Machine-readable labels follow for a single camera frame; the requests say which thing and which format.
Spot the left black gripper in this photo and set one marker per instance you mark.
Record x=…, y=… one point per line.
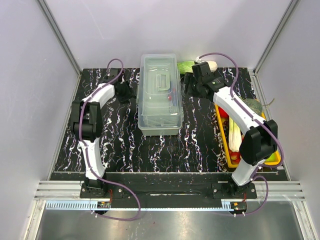
x=130, y=94

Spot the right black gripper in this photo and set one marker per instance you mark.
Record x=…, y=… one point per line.
x=188, y=79

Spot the clear grey plastic toolbox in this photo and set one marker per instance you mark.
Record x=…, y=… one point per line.
x=157, y=73

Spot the red blue screwdriver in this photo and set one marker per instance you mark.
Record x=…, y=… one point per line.
x=171, y=97

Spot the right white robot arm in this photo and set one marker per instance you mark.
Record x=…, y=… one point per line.
x=260, y=136

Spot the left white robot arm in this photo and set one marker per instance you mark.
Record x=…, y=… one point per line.
x=87, y=125

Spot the red tomato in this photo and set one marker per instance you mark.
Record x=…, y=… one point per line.
x=223, y=114

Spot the black marble pattern mat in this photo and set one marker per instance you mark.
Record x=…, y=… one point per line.
x=198, y=147

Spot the green celery stalk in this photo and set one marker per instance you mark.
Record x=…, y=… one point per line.
x=234, y=136

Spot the red lychee fruits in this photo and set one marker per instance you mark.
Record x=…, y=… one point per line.
x=235, y=157

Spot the yellow plastic basket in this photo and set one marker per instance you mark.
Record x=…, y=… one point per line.
x=223, y=124

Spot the green apple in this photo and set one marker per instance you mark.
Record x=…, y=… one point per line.
x=273, y=158

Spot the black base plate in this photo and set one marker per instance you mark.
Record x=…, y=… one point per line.
x=216, y=186

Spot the aluminium frame rail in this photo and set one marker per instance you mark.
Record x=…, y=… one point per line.
x=63, y=195

